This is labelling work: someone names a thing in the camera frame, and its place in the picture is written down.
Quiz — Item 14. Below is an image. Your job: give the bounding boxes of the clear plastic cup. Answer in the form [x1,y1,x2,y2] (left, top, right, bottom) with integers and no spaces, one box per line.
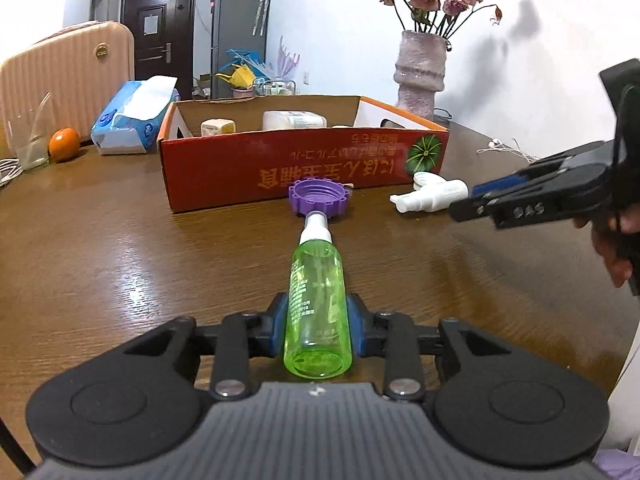
[4,91,54,171]

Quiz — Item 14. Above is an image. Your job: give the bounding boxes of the orange fruit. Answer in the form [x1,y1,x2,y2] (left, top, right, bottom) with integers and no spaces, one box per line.
[48,127,81,164]

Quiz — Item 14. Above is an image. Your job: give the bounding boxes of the green spray bottle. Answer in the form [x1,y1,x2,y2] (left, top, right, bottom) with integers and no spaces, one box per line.
[283,212,354,380]

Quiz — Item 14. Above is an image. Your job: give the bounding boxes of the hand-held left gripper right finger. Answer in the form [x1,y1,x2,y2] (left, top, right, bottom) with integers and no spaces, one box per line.
[349,292,521,403]

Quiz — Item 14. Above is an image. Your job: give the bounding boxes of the black cable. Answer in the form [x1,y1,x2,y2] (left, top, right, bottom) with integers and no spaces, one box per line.
[0,414,32,477]

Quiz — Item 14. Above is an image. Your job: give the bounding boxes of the grey refrigerator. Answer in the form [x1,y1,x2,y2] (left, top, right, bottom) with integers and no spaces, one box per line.
[209,0,274,101]

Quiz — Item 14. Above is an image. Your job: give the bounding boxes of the red cardboard box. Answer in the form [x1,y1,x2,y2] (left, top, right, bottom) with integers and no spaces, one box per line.
[157,94,450,214]

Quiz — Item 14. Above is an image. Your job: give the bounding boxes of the pink ribbed suitcase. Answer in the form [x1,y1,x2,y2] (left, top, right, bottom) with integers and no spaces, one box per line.
[0,20,136,134]

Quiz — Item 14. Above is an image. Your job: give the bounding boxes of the folded umbrella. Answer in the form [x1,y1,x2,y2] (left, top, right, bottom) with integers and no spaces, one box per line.
[252,0,274,37]

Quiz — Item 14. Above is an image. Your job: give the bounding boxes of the dark brown door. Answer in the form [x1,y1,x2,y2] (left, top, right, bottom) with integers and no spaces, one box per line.
[119,0,194,101]

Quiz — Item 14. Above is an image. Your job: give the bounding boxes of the blue tissue pack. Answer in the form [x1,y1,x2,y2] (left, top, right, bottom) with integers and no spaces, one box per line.
[90,75,180,155]

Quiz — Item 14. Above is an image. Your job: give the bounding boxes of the purple toothed lid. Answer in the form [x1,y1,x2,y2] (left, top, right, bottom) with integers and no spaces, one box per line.
[288,178,354,217]

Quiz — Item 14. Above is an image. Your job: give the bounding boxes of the lilac decorative stems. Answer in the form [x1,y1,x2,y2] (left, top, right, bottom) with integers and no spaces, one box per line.
[277,34,301,81]

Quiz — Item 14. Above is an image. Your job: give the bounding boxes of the person's light clothing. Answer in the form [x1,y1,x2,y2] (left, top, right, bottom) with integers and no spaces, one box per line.
[589,332,640,480]

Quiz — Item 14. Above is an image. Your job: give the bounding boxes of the yellow watering can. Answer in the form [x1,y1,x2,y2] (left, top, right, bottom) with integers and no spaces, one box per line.
[215,62,256,90]

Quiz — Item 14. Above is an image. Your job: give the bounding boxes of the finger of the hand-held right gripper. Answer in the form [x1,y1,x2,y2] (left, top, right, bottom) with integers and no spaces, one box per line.
[448,172,615,231]
[472,140,619,197]

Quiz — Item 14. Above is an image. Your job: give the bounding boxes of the white charger cable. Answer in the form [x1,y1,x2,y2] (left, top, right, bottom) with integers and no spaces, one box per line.
[0,157,24,189]

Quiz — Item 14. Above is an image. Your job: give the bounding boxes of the white lotion bottle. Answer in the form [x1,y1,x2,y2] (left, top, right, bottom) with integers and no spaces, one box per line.
[262,109,328,131]

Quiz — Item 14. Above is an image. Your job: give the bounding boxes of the white wired earphones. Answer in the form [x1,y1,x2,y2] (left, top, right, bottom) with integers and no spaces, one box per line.
[477,138,539,164]

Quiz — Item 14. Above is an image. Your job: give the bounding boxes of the white pump bottle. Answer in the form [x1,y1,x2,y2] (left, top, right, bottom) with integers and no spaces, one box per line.
[389,179,470,214]

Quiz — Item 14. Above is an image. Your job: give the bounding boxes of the person's right hand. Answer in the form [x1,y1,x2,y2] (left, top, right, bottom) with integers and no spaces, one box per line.
[573,209,634,289]

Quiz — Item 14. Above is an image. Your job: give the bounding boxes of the small cart with bottles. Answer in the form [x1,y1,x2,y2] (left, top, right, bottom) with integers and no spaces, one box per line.
[253,77,296,97]

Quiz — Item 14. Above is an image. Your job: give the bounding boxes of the white ribbed cap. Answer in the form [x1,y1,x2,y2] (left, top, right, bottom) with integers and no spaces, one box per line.
[413,171,444,191]

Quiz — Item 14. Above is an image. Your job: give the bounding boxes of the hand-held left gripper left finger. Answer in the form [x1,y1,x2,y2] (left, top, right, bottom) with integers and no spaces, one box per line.
[117,292,290,403]

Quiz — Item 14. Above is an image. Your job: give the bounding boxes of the pink ceramic vase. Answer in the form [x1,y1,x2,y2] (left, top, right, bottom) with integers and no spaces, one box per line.
[393,29,448,121]

